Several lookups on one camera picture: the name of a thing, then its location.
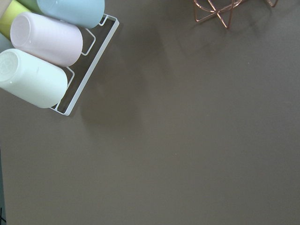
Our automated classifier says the yellow plastic cup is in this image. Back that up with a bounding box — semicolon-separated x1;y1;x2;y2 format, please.
0;0;30;39

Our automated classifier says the green plastic cup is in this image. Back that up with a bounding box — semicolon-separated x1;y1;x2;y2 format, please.
18;0;42;14

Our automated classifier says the light blue plastic cup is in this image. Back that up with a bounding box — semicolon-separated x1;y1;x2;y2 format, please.
0;33;14;52

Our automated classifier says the white wire cup rack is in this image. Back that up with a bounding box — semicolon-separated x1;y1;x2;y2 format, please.
51;14;120;116

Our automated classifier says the white plastic cup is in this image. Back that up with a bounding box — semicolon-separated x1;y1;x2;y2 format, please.
0;49;68;108

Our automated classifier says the copper wire bottle rack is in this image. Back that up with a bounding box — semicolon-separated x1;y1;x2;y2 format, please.
193;0;279;30

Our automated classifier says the pink plastic cup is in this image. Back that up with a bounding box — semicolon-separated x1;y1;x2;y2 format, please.
10;12;83;67

